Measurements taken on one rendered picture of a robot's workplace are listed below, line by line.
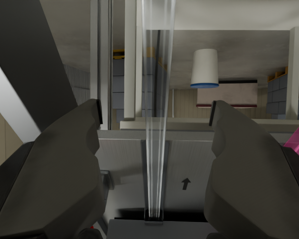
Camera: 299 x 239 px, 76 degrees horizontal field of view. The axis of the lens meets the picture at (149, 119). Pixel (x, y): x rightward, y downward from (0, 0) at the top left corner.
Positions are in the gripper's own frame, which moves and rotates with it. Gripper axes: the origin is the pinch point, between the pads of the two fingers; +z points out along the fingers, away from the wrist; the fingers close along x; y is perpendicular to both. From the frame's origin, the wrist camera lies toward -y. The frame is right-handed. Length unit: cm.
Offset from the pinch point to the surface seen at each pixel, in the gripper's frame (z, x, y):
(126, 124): 33.9, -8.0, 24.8
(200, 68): 290, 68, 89
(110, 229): 2.7, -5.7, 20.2
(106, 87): 27.0, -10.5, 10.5
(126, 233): 2.4, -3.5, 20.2
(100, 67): 30.0, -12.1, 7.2
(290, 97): 64, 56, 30
